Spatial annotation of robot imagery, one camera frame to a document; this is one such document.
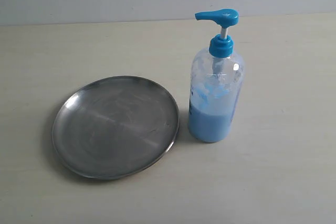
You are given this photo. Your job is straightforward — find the round stainless steel plate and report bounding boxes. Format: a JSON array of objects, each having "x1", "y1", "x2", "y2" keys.
[{"x1": 51, "y1": 76, "x2": 180, "y2": 180}]

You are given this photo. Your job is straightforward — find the blue soap pump bottle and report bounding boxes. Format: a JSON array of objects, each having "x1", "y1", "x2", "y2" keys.
[{"x1": 188, "y1": 9, "x2": 245, "y2": 143}]

